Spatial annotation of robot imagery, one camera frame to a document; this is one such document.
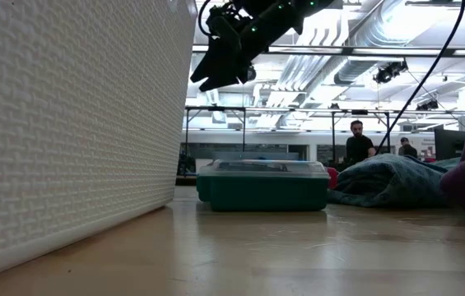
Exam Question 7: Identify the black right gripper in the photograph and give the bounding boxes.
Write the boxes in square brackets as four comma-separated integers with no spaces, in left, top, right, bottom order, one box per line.
[189,16,286,91]

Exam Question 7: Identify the white woven plastic laundry basket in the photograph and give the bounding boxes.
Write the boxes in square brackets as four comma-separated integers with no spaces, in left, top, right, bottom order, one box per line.
[0,0,198,284]

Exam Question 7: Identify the green first aid kit box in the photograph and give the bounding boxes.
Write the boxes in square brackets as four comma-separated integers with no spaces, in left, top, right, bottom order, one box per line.
[195,159,339,213]

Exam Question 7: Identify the person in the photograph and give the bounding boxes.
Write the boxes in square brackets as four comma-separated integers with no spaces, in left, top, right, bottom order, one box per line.
[398,136,420,160]
[345,119,378,164]

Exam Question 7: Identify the black ceiling-mounted device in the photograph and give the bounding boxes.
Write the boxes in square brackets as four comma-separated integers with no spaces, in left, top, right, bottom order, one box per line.
[416,99,440,112]
[373,60,409,85]

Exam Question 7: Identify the blue patterned hospital gown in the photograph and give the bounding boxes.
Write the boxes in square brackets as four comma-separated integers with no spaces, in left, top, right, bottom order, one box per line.
[326,153,463,209]

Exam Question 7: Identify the black monitor screen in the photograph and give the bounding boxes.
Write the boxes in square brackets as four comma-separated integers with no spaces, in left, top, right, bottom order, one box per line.
[434,127,465,161]

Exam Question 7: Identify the black camera frame rig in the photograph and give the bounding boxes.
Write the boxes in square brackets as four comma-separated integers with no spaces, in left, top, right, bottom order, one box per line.
[184,105,248,165]
[330,109,392,154]

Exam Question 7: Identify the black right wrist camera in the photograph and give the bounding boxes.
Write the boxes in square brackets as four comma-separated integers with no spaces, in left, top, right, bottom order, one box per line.
[206,2,244,42]

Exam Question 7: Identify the black looped camera cable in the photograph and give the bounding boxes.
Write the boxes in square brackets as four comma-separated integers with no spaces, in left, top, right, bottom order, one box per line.
[197,0,217,37]

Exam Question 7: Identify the black overhead frame bar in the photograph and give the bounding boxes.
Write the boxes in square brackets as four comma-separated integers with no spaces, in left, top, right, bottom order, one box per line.
[193,43,465,58]

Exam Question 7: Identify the long black hanging cable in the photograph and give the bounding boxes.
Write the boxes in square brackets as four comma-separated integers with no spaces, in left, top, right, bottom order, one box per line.
[374,0,465,154]

